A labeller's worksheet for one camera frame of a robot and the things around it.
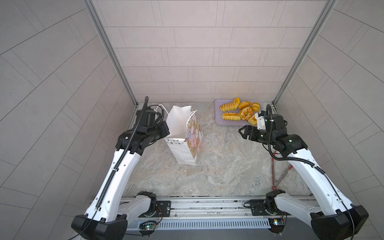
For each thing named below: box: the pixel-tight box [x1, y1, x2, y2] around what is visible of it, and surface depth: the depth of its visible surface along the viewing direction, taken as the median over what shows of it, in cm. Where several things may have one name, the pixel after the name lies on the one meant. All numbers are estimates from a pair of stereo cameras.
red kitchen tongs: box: [271, 150, 294, 191], surface depth 80 cm
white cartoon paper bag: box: [164, 105, 203, 166], surface depth 74 cm
